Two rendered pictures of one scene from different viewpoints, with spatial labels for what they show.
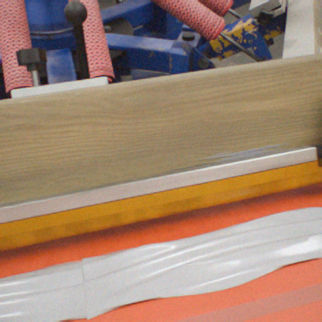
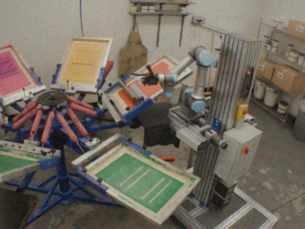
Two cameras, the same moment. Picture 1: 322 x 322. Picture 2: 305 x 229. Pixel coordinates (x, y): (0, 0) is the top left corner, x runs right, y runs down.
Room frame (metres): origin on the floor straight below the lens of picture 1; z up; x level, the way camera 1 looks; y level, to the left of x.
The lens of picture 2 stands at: (0.53, 2.57, 2.47)
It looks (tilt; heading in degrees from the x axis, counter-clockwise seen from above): 30 degrees down; 257
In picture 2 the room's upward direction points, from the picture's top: 5 degrees clockwise
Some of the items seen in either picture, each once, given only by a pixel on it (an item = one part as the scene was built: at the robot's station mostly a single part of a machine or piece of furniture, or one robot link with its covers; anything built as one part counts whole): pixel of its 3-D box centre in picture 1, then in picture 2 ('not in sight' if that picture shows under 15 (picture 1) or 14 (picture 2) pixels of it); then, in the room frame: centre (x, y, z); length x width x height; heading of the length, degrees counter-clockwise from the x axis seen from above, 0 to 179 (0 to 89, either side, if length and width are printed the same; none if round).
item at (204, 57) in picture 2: not in sight; (200, 80); (-0.29, 0.63, 1.63); 0.15 x 0.12 x 0.55; 92
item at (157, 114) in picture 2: not in sight; (156, 113); (-0.12, -0.02, 0.95); 0.48 x 0.44 x 0.01; 14
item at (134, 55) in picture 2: not in sight; (133, 49); (-0.11, -2.03, 1.06); 0.53 x 0.07 x 1.05; 14
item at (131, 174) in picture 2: not in sight; (124, 162); (0.33, 0.90, 1.05); 1.08 x 0.61 x 0.23; 134
